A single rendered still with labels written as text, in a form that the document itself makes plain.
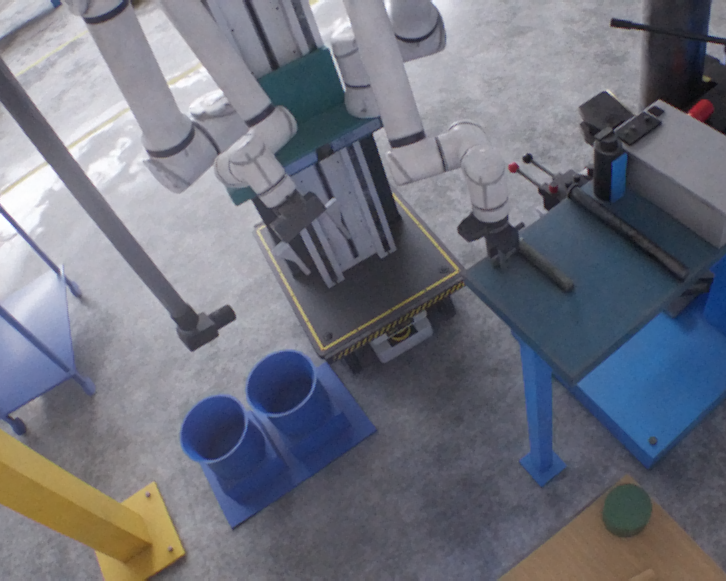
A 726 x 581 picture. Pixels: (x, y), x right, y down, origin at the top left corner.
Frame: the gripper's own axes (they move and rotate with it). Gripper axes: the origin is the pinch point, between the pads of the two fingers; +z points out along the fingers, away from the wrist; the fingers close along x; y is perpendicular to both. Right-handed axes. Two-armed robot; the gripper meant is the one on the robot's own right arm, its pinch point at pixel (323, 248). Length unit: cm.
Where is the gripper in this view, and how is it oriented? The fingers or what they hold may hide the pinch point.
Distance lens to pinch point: 153.2
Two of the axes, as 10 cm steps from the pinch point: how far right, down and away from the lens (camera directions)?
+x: -7.5, 6.6, -1.2
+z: 5.4, 7.0, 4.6
